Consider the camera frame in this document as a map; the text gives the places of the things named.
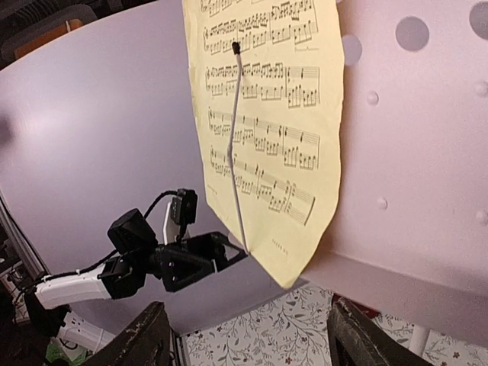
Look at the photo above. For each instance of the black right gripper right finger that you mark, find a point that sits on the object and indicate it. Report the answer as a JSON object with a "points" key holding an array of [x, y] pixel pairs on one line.
{"points": [[355, 340]]}

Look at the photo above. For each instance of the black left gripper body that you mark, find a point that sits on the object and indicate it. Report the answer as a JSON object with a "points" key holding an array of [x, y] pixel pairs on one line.
{"points": [[163, 254]]}

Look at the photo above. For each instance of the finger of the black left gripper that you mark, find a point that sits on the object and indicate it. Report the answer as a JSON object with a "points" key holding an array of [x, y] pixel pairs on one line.
{"points": [[179, 273], [214, 247]]}

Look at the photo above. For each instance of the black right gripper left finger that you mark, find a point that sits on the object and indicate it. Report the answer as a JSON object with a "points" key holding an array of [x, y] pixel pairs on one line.
{"points": [[145, 341]]}

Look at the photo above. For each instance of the white tripod music stand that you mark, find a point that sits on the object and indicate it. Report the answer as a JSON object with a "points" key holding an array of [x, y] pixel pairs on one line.
{"points": [[409, 236]]}

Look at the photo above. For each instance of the yellow sheet music page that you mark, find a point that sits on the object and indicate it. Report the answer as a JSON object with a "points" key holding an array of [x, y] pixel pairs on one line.
{"points": [[267, 90]]}

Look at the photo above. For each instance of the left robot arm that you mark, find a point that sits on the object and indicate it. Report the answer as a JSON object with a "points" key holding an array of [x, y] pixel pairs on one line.
{"points": [[119, 276]]}

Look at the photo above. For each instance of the floral table cloth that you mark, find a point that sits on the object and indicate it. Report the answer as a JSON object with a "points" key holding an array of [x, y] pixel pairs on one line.
{"points": [[291, 330]]}

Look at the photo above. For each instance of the white power strip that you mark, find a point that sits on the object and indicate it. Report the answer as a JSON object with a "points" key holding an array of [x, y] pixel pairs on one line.
{"points": [[83, 333]]}

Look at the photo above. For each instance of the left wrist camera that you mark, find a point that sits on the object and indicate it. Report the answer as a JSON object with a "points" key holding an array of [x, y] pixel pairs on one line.
{"points": [[183, 209]]}

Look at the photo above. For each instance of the left aluminium frame post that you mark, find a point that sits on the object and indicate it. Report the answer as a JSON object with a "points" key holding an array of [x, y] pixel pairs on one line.
{"points": [[23, 246]]}

